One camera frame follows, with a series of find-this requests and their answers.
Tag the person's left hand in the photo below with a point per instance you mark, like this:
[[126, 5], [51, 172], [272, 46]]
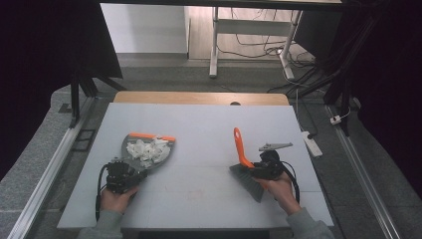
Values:
[[116, 200]]

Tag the black metal stand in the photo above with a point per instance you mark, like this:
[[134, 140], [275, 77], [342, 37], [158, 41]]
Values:
[[345, 89], [75, 99]]

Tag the wooden table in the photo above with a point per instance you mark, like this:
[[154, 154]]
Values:
[[185, 98]]

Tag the gray dustpan with orange edge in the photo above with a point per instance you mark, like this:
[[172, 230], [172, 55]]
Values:
[[132, 162]]

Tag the pile of white paper scraps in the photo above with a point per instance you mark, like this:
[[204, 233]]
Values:
[[149, 151]]

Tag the small white adapter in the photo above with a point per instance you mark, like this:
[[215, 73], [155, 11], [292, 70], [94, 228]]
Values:
[[335, 119]]

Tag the aluminium rail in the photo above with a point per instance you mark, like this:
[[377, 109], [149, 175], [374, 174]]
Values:
[[49, 172], [361, 176]]

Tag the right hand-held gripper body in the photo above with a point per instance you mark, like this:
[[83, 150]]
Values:
[[272, 164]]

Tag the black curtain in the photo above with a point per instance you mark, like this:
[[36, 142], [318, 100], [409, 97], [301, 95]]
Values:
[[391, 83], [40, 66]]

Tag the white desk frame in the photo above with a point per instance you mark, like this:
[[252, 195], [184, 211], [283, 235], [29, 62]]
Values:
[[252, 27]]

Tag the white power strip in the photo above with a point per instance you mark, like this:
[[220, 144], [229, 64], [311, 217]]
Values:
[[312, 144]]

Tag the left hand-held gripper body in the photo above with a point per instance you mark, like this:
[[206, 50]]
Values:
[[117, 177]]

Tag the person's right hand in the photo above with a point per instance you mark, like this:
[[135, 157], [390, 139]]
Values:
[[282, 194]]

